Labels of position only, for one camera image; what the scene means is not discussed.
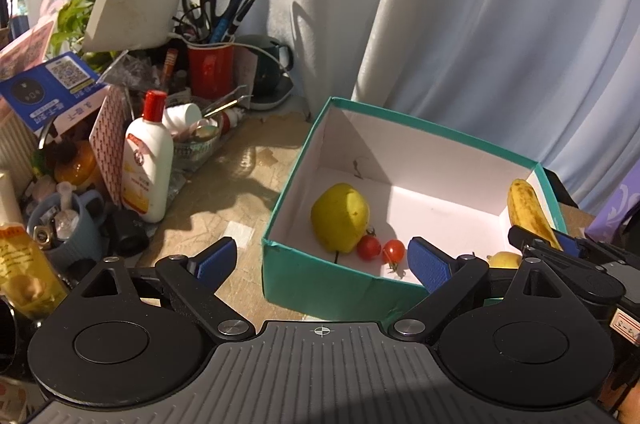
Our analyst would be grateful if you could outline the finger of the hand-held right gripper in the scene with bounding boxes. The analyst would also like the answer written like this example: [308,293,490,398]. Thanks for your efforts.
[508,225,581,252]
[522,239,626,320]

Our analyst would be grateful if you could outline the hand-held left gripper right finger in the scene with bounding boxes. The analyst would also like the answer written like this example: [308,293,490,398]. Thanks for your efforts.
[391,236,588,345]

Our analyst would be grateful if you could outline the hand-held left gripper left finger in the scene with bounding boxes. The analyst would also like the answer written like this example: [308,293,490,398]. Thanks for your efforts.
[57,237,257,340]

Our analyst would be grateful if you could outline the red cherry tomato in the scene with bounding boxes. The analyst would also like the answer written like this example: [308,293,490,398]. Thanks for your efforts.
[356,235,382,261]
[382,239,406,263]

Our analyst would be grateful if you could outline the yellow banana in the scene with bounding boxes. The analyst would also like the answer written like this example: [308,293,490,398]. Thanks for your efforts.
[487,179,568,269]

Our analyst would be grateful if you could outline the yellow pear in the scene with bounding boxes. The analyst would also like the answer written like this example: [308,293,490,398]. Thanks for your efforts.
[310,183,371,253]

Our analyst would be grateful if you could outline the teal cardboard box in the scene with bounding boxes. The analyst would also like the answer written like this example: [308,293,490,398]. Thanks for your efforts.
[261,97,569,322]

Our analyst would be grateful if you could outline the person's right forearm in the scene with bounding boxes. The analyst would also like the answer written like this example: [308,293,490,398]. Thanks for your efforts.
[597,366,640,424]

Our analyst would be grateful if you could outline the purple paper bag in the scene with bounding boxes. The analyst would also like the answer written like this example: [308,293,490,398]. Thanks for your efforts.
[585,164,640,245]

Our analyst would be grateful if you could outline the black cylinder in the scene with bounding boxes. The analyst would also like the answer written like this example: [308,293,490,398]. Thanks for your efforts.
[107,209,148,257]

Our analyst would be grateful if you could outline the glass bowl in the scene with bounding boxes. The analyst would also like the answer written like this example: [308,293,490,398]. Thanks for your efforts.
[170,114,223,169]

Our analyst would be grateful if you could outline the white lotion bottle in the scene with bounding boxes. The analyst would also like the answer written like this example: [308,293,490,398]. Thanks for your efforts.
[122,90,174,223]

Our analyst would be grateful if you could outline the blue grey mug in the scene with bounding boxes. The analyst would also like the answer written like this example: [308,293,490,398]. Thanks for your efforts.
[27,189,106,265]

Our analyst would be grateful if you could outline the small white cup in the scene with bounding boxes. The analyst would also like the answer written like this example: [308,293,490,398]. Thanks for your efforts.
[162,102,202,137]

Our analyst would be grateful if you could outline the metal tweezers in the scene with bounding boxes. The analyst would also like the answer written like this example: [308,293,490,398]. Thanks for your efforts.
[202,96,251,117]

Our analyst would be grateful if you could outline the red patterned card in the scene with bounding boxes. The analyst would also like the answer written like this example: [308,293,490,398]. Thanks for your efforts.
[89,84,132,207]

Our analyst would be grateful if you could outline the orange round object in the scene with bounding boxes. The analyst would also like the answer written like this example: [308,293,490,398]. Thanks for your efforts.
[54,141,98,185]

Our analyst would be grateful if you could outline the red pen cup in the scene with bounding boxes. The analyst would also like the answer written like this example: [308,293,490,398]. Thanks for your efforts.
[187,41,236,99]

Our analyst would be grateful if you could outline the yellow packet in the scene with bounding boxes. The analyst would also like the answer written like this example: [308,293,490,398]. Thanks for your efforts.
[0,224,68,320]

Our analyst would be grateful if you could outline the dark green mug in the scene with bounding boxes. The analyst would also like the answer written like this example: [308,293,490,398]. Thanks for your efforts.
[239,34,294,92]

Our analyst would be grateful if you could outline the blue QR code card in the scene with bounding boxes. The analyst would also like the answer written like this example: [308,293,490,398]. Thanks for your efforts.
[0,52,108,132]

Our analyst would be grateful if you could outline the bunch of pens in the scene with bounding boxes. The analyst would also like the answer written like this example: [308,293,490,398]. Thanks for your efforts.
[207,0,272,44]

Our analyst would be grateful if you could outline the white curtain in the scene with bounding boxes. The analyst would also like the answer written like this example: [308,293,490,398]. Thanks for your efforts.
[25,0,640,215]

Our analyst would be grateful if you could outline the green potted plant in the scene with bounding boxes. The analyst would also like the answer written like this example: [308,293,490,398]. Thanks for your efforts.
[50,0,126,69]

